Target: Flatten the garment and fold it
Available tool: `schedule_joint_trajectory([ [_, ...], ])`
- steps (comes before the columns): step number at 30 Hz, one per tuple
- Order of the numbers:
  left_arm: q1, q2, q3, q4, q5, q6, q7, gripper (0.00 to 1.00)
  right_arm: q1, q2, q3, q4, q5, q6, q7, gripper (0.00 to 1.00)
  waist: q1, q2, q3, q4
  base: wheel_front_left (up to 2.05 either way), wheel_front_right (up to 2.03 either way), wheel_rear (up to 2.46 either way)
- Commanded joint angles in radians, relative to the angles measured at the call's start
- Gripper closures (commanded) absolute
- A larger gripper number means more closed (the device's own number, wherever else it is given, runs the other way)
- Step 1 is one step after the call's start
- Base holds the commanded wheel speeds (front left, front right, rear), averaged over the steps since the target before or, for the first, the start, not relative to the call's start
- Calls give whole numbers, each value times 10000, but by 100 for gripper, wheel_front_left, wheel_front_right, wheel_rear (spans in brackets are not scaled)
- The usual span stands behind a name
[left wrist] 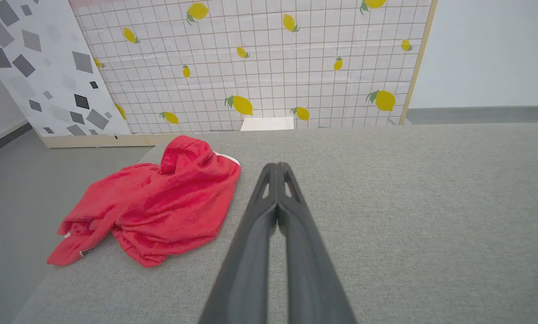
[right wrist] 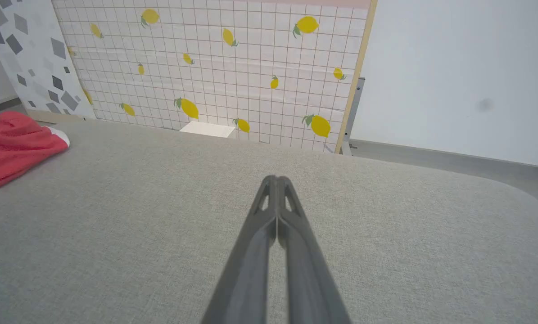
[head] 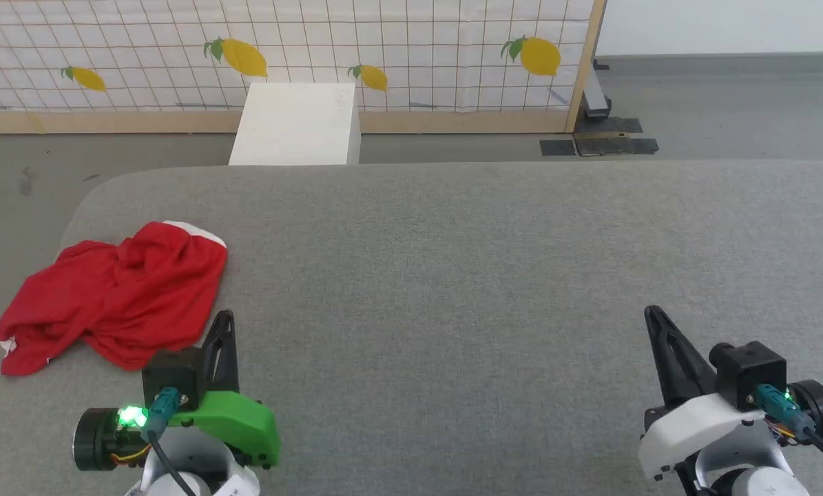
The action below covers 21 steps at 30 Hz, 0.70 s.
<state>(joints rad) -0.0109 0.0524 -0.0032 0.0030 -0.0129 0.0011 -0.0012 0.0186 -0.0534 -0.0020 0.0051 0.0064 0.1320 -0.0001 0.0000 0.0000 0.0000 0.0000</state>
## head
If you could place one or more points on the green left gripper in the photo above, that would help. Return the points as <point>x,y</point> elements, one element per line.
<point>239,420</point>

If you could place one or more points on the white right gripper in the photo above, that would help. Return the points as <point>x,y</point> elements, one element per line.
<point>693,427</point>

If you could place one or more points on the red garment with white stripe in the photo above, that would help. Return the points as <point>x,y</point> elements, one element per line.
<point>129,296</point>

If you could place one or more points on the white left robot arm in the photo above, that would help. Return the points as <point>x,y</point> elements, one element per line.
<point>191,468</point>

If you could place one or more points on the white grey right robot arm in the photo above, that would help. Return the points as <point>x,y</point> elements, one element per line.
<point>748,468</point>

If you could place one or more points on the long black floor patch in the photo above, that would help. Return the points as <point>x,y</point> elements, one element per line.
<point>618,146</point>

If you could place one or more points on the grey fabric sofa cushion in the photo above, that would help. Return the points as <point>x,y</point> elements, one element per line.
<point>452,289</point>

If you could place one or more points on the white rectangular box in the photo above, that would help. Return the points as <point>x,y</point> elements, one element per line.
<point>294,124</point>

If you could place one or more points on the small black floor patch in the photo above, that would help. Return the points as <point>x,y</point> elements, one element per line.
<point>557,147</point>

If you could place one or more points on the grey metal beam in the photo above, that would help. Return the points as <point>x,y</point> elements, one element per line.
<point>596,89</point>

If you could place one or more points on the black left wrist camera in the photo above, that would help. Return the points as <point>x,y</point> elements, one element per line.
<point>170,375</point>

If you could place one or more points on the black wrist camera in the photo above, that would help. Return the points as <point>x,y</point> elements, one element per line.
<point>748,372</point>
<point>170,375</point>

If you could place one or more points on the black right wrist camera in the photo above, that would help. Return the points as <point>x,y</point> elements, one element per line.
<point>748,372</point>

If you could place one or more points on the dark floor base plate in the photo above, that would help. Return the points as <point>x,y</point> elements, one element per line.
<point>618,125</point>

